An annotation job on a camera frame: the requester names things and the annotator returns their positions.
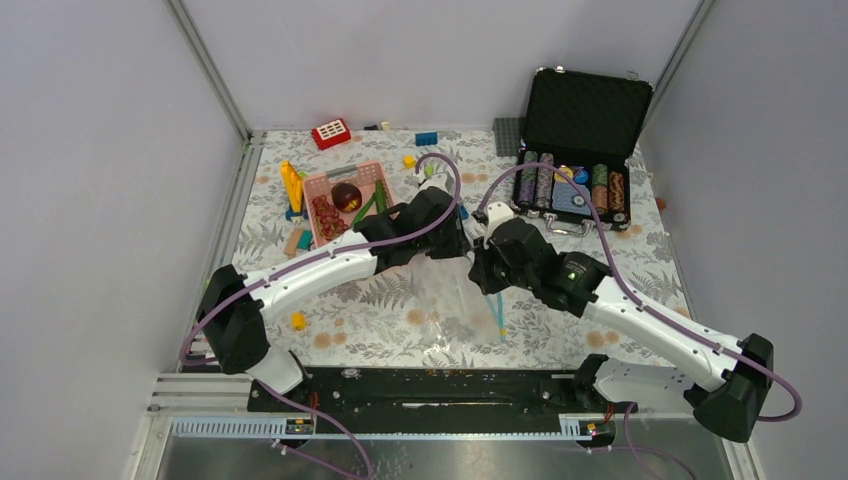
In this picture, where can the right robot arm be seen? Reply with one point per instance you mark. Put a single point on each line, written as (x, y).
(724, 377)

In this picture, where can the pink perforated plastic basket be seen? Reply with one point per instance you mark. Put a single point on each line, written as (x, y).
(363, 175)

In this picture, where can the yellow brick near front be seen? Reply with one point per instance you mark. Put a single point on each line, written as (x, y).
(298, 321)

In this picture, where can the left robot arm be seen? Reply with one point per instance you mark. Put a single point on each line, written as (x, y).
(235, 307)

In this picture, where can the black poker chip case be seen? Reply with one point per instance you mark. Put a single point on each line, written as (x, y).
(579, 133)

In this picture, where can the green bean pod toy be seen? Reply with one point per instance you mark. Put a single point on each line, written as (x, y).
(380, 197)

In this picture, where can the yellow toy frame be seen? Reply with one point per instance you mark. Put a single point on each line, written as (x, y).
(293, 184)

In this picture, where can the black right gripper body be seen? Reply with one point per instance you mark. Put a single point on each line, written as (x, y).
(494, 273)

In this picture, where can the wooden plank block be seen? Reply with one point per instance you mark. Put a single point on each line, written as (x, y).
(292, 244)

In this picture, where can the red window block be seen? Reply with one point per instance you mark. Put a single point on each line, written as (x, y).
(331, 134)

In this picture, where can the clear zip top bag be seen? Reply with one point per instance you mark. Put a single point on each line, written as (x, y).
(456, 314)

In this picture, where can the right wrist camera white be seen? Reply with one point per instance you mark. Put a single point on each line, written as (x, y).
(497, 213)

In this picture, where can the teal small block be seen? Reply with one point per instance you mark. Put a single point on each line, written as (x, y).
(305, 240)

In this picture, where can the dark mangosteen toy fruit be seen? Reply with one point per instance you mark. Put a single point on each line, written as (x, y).
(346, 197)

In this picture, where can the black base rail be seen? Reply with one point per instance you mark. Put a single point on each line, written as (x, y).
(442, 401)

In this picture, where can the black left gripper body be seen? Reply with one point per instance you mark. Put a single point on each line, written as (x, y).
(446, 245)

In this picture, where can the grey baseplate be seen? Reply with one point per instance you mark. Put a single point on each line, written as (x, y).
(507, 133)

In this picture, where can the blue brick far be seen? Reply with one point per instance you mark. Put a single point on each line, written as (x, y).
(426, 138)

